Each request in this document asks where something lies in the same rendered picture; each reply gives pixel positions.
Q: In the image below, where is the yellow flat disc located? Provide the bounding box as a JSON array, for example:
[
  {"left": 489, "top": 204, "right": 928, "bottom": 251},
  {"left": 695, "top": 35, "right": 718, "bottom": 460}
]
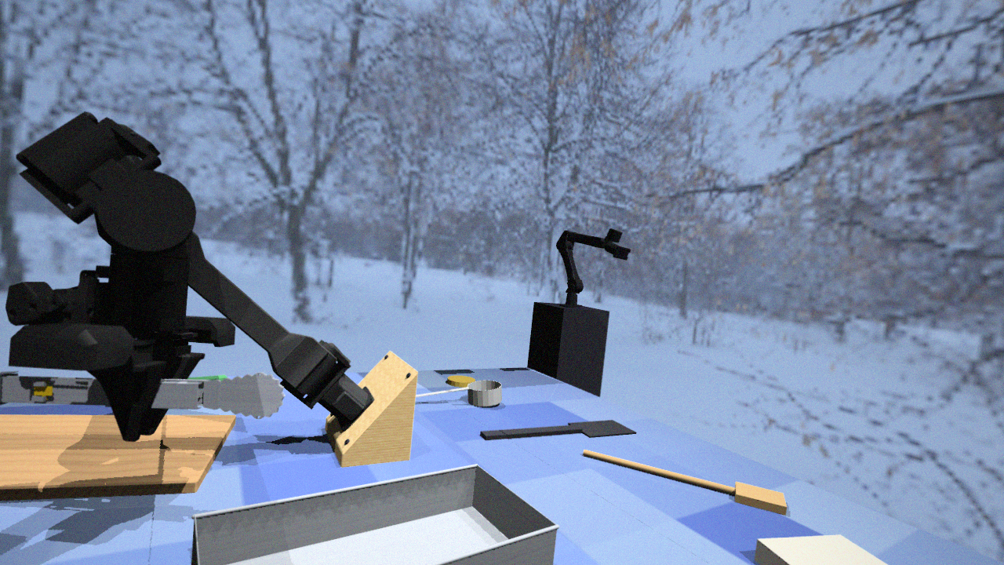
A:
[{"left": 447, "top": 376, "right": 475, "bottom": 388}]

